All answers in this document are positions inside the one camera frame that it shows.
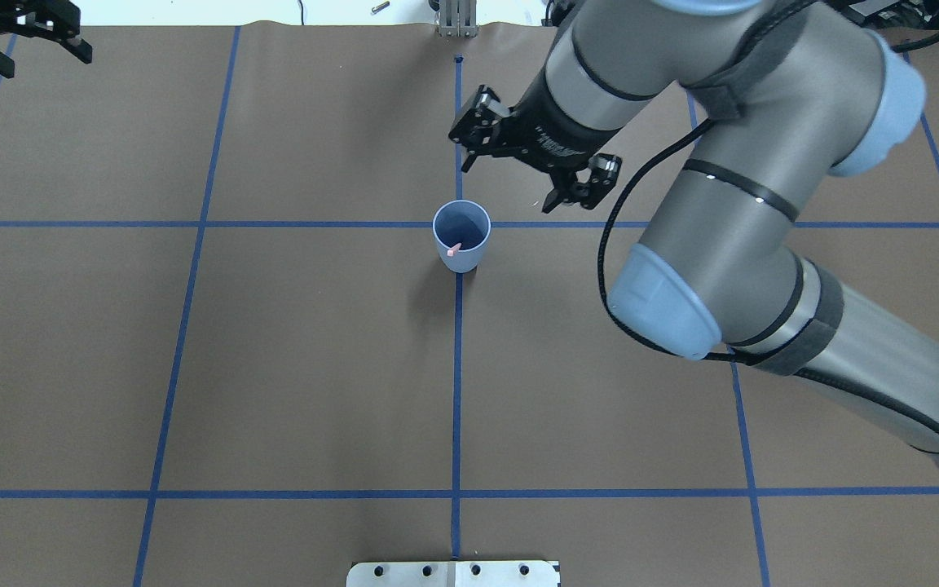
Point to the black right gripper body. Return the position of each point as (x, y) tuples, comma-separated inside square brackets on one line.
[(553, 136)]

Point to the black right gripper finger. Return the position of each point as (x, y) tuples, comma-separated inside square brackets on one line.
[(567, 190), (471, 150)]

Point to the aluminium frame post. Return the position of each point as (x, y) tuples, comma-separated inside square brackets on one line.
[(456, 18)]

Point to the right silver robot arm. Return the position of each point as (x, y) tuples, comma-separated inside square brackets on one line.
[(793, 92)]

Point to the light blue plastic cup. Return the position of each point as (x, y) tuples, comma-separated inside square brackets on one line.
[(461, 222)]

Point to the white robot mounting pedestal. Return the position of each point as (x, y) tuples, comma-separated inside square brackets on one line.
[(456, 573)]

